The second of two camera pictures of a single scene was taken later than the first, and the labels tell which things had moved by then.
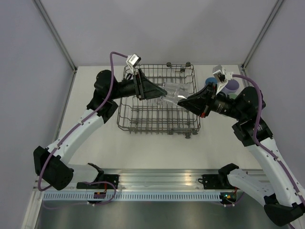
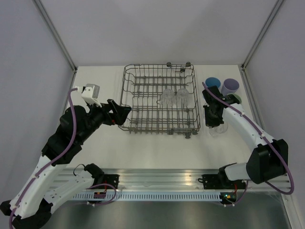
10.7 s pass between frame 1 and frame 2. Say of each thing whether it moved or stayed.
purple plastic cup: stayed
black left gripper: moved
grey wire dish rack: stayed
